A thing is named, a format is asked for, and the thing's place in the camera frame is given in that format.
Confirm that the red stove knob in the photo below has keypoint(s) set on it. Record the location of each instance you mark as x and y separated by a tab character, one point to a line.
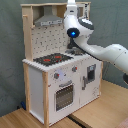
74	69
56	75

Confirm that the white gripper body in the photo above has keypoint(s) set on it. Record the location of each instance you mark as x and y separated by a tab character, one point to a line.
71	8

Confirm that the wooden toy kitchen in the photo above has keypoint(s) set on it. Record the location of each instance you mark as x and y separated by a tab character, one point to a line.
40	84

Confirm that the red left stove knob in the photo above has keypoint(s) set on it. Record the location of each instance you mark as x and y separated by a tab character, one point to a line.
56	75

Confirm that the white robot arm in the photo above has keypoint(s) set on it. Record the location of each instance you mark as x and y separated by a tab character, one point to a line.
80	29

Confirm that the black stovetop red burners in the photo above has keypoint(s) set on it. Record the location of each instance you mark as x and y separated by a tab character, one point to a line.
52	59

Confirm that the microwave button panel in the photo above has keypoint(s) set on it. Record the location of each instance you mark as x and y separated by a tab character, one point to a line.
86	11

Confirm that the metal sink basin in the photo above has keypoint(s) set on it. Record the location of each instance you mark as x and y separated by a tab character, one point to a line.
75	51

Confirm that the grey range hood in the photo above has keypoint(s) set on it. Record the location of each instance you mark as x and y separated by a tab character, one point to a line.
48	18

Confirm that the oven door with window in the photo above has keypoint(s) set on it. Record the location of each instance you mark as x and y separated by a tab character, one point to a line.
64	97

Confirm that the red right stove knob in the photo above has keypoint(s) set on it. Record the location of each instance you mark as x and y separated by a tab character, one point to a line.
74	69

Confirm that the black faucet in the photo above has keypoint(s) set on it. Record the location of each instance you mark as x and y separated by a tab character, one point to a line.
72	44

